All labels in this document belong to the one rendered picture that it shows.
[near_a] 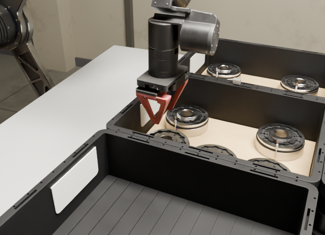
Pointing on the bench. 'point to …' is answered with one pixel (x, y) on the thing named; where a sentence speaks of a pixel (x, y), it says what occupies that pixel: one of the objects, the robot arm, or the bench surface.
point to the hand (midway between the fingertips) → (162, 113)
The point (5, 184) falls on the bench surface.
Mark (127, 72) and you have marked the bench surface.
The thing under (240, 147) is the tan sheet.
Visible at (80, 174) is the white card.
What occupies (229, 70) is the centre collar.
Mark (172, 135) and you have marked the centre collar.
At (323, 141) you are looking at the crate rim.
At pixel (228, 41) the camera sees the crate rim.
